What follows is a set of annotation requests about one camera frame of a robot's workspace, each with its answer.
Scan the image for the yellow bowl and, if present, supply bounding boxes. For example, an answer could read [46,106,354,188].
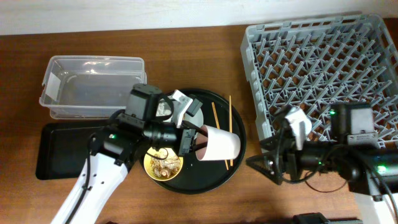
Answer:
[143,147,183,182]

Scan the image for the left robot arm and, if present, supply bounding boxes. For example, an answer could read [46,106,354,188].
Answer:
[52,83,207,223]

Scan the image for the black rectangular tray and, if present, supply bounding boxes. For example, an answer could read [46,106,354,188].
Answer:
[35,120,106,180]

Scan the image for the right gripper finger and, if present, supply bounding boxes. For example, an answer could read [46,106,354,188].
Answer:
[246,154,277,182]
[259,136,279,149]

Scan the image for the left wooden chopstick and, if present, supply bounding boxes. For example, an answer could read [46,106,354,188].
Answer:
[211,102,229,170]

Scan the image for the right wooden chopstick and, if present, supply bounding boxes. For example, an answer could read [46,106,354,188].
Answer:
[228,95,233,167]

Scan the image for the grey plastic dishwasher rack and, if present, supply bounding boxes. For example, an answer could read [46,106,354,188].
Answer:
[241,14,397,147]

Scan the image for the white tissue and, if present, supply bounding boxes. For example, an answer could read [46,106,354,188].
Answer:
[156,102,173,117]

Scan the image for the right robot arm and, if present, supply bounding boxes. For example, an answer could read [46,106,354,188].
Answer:
[246,103,397,223]

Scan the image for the black round tray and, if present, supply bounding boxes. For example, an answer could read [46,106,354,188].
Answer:
[155,88,247,194]

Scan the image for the food scraps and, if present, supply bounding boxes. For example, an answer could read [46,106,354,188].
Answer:
[150,148,182,179]

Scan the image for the pink cup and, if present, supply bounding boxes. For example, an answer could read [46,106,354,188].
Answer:
[195,125,241,161]

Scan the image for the grey round plate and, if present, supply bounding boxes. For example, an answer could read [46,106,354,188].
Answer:
[156,90,204,128]

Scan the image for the wooden chopstick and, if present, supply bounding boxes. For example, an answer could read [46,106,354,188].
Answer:
[211,102,229,170]
[228,95,233,167]

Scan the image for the clear plastic storage bin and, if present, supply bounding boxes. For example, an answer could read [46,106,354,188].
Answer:
[39,55,147,119]

